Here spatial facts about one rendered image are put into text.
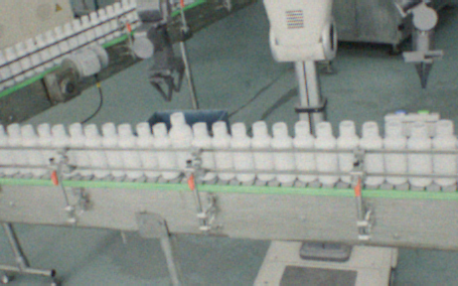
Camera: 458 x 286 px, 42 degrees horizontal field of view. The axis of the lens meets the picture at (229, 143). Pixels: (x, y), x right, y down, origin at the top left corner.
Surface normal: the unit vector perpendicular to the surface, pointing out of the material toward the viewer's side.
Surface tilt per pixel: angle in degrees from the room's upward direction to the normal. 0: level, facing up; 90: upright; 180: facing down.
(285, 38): 90
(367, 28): 90
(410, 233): 90
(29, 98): 90
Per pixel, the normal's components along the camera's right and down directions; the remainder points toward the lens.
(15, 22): 0.79, 0.15
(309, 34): -0.32, 0.48
